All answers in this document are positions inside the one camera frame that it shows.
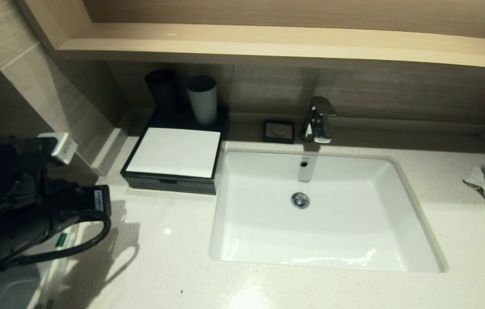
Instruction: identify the wooden wall shelf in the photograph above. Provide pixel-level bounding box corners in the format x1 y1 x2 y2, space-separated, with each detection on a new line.
13 0 485 72

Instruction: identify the white bathtub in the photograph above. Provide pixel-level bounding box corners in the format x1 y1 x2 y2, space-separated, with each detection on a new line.
0 257 61 309

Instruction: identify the white ceramic sink basin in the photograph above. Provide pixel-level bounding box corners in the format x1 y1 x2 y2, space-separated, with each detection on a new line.
209 148 449 275

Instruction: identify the black glossy box drawer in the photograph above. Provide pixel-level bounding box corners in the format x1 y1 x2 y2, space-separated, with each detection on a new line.
121 173 217 195

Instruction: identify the black plastic cup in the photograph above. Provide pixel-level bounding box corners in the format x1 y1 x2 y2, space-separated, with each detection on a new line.
145 70 179 115

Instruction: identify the chrome sink drain stopper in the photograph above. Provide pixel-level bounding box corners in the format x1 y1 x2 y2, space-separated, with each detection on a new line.
291 192 311 210

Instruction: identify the chrome sink faucet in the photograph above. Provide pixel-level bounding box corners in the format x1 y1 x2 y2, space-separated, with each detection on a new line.
300 96 337 144

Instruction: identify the long slim toothbrush packet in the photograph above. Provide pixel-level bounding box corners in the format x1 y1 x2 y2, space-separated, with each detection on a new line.
36 223 81 309

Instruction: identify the black square soap dish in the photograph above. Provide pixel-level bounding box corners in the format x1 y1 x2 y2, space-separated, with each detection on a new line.
262 119 296 144

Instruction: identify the light grey plastic cup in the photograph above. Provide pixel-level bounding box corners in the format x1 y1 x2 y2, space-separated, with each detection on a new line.
185 75 218 126

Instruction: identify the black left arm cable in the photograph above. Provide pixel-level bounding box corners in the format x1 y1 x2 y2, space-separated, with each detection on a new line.
0 209 112 267

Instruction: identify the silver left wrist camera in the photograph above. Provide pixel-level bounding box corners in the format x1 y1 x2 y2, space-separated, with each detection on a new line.
37 132 79 165

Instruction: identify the black amenity drawer box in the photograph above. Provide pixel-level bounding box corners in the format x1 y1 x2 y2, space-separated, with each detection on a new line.
120 103 230 183

